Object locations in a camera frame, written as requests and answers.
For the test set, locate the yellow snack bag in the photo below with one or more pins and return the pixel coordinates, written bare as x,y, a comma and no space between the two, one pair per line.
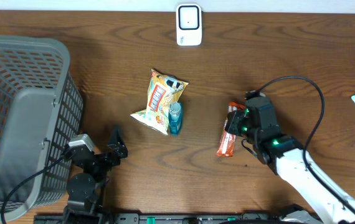
163,91

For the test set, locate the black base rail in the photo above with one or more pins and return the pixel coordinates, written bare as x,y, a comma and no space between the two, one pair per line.
134,218

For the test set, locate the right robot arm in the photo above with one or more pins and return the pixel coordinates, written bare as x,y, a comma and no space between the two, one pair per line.
288,159

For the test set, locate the blue mouthwash bottle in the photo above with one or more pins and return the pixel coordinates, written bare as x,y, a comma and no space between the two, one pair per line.
175,118

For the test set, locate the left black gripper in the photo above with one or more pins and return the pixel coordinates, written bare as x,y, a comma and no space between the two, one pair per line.
120,151

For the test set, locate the grey plastic shopping basket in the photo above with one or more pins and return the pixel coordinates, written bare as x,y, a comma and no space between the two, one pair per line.
40,111

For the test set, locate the red snack bar wrapper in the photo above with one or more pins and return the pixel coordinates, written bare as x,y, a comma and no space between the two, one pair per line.
226,146

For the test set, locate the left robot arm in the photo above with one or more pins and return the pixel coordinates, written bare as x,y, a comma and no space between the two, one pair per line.
86,189

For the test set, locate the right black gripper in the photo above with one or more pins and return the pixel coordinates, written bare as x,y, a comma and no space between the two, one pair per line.
233,119

